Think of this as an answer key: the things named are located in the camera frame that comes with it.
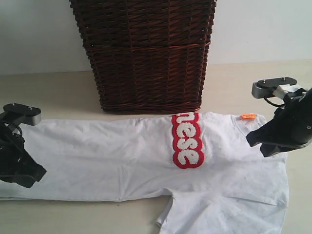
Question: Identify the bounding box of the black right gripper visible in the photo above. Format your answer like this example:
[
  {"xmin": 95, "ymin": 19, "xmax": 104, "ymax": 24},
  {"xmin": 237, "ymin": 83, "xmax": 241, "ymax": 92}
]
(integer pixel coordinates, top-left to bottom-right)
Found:
[{"xmin": 246, "ymin": 85, "xmax": 312, "ymax": 157}]

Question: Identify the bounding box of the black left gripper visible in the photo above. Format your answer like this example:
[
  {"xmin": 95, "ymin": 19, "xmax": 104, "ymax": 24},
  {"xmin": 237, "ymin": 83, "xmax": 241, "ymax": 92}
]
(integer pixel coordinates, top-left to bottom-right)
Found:
[{"xmin": 0, "ymin": 121, "xmax": 47, "ymax": 188}]

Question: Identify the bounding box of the white t-shirt red lettering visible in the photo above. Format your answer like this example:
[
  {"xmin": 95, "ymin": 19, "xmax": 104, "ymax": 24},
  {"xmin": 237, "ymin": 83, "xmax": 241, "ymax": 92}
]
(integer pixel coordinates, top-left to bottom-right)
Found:
[{"xmin": 0, "ymin": 112, "xmax": 289, "ymax": 234}]

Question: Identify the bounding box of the dark brown wicker basket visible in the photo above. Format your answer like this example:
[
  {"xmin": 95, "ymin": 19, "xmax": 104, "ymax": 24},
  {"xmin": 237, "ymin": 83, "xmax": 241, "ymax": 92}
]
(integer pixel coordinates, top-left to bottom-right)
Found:
[{"xmin": 70, "ymin": 0, "xmax": 216, "ymax": 114}]

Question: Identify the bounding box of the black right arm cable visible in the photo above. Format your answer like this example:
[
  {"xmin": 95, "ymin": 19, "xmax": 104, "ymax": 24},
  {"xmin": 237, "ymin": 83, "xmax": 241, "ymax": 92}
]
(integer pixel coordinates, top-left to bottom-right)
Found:
[{"xmin": 264, "ymin": 96, "xmax": 286, "ymax": 108}]

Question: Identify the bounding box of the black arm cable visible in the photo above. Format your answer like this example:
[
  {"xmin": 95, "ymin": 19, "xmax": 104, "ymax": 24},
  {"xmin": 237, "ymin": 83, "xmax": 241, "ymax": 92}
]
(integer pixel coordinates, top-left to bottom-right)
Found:
[
  {"xmin": 0, "ymin": 120, "xmax": 24, "ymax": 142},
  {"xmin": 264, "ymin": 96, "xmax": 286, "ymax": 108}
]

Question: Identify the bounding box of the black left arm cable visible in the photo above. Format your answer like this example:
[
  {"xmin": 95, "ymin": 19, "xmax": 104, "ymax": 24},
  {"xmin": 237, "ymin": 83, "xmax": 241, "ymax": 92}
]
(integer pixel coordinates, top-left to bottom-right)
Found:
[{"xmin": 0, "ymin": 120, "xmax": 24, "ymax": 142}]

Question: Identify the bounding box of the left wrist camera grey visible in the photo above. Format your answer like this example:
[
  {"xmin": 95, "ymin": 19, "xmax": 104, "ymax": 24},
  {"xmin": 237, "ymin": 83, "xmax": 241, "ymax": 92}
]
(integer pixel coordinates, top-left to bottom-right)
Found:
[{"xmin": 0, "ymin": 103, "xmax": 41, "ymax": 126}]

